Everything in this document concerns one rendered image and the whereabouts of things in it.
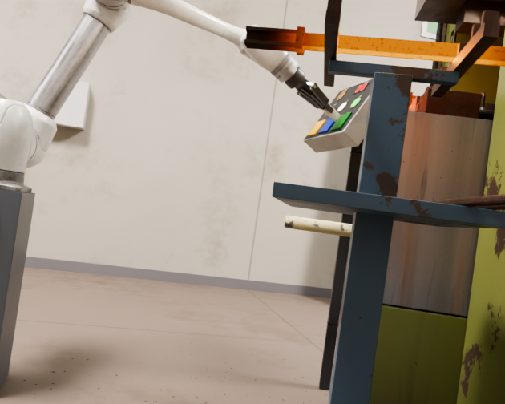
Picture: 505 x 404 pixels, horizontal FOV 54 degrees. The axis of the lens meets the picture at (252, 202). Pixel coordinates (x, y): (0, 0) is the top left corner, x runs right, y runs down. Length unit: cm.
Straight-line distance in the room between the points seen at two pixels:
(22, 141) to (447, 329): 128
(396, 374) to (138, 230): 303
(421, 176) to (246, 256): 304
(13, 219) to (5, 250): 9
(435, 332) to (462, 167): 37
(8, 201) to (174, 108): 263
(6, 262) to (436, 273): 116
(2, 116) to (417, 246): 120
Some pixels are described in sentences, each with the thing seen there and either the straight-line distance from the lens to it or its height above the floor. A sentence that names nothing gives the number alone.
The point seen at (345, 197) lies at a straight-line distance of 64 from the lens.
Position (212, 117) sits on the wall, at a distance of 408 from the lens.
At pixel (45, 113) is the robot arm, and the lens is 184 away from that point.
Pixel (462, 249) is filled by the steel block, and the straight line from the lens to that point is 120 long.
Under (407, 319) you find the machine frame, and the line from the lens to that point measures 119.
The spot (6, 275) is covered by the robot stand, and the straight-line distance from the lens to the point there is 160.
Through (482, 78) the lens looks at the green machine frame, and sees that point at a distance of 170.
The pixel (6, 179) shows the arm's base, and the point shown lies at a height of 63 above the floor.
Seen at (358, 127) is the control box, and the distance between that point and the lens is 180.
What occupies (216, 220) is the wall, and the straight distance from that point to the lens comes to 404.
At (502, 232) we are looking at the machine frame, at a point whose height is 66.
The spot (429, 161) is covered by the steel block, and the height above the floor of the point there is 80.
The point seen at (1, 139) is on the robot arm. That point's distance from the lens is 162.
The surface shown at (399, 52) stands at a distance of 88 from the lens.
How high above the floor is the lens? 63
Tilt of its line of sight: 1 degrees up
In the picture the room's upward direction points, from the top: 8 degrees clockwise
